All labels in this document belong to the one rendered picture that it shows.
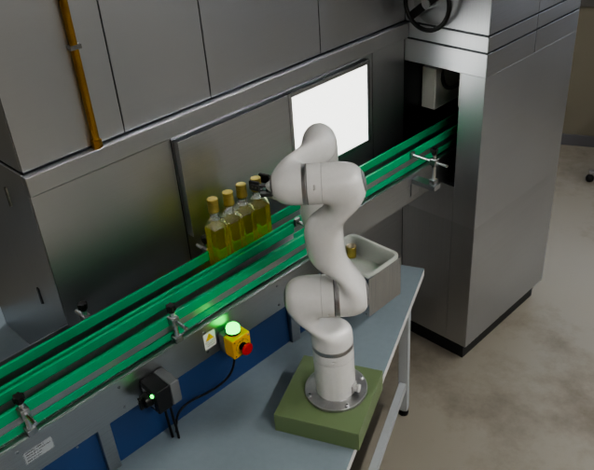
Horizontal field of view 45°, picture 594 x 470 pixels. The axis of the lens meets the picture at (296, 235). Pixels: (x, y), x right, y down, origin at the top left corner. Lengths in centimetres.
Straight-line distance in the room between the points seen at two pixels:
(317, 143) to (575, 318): 241
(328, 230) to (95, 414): 81
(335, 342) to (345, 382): 16
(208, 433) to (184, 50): 114
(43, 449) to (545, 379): 230
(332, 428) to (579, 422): 151
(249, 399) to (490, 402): 139
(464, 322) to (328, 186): 183
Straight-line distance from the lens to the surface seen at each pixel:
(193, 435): 226
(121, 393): 208
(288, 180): 168
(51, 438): 203
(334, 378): 212
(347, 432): 213
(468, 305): 333
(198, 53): 224
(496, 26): 279
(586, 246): 449
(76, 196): 212
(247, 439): 222
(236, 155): 239
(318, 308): 194
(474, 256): 319
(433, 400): 337
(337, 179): 168
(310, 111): 260
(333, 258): 183
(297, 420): 216
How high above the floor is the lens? 239
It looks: 32 degrees down
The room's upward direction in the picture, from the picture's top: 5 degrees counter-clockwise
